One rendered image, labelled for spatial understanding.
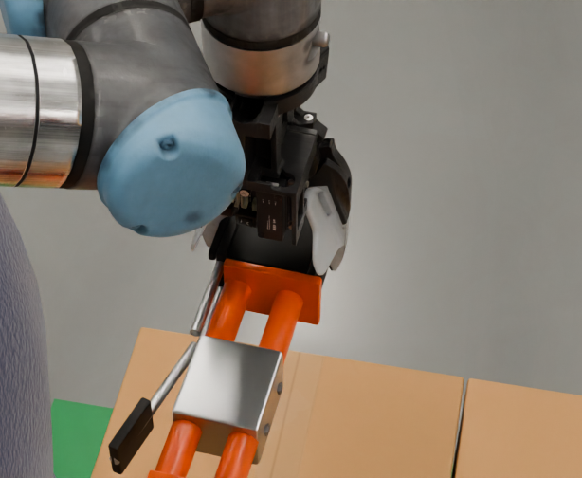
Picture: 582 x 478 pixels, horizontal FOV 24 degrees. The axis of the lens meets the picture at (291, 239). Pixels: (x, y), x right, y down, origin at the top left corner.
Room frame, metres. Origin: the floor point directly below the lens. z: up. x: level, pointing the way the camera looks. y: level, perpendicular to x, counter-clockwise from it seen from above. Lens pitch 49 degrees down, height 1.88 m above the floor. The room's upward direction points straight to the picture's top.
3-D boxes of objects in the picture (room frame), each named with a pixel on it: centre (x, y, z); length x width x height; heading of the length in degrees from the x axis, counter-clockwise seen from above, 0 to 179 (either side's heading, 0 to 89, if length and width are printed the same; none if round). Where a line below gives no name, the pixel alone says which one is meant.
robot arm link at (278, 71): (0.67, 0.02, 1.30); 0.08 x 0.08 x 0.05
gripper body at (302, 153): (0.67, 0.02, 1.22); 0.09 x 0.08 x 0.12; 166
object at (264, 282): (0.69, 0.00, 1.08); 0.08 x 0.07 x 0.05; 166
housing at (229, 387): (0.56, 0.04, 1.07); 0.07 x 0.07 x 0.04; 76
